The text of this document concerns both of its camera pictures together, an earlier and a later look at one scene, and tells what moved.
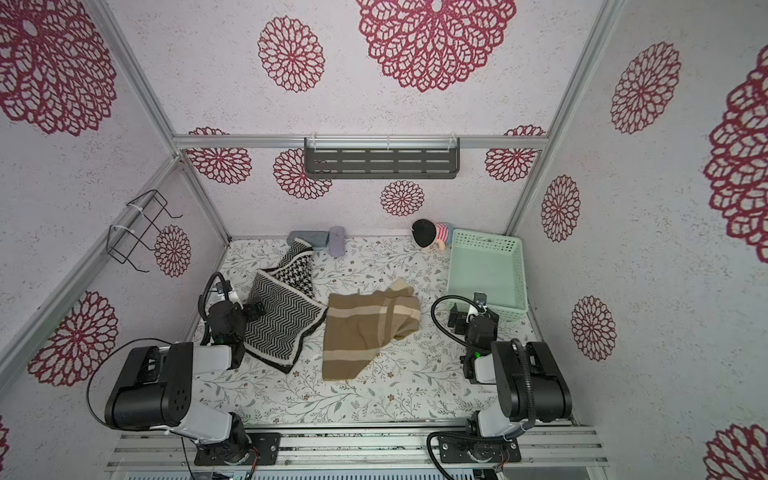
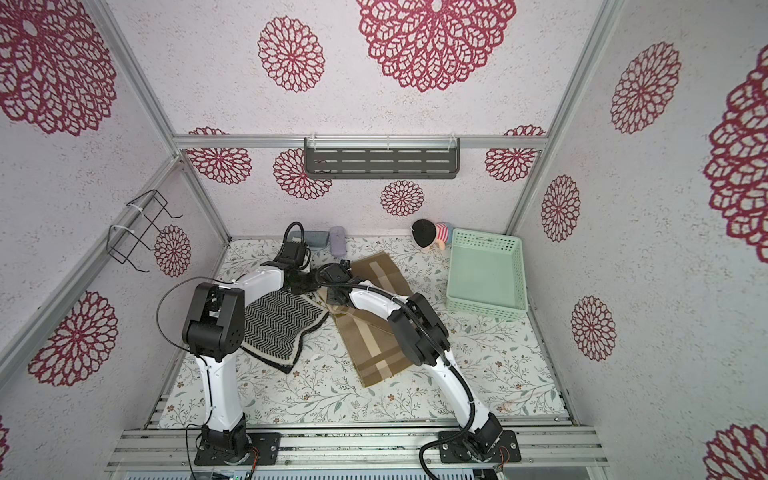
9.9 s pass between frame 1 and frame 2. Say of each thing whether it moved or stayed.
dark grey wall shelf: stayed
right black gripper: moved
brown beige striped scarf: moved
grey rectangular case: stayed
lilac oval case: stayed
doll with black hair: stayed
